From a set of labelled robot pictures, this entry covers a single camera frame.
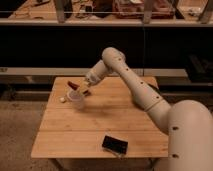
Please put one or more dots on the red tray on shelf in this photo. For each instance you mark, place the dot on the red tray on shelf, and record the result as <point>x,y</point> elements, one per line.
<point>133,9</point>

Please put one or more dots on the red pepper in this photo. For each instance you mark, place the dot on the red pepper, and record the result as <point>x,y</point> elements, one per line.
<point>73,85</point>

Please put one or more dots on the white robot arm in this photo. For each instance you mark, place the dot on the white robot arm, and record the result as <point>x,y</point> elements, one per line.
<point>187,123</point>

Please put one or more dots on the metal shelf rack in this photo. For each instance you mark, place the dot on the metal shelf rack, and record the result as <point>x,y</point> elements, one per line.
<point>33,42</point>

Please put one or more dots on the white ceramic cup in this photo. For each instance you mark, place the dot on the white ceramic cup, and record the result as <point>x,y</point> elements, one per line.
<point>76,98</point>

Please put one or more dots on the black rectangular sponge block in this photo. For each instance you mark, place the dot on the black rectangular sponge block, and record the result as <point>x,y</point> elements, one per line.
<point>115,145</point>

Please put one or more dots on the wooden folding table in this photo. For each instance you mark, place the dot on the wooden folding table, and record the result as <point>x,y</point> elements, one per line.
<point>69,133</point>

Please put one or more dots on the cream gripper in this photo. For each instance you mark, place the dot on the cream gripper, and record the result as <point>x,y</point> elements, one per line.
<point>84,88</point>

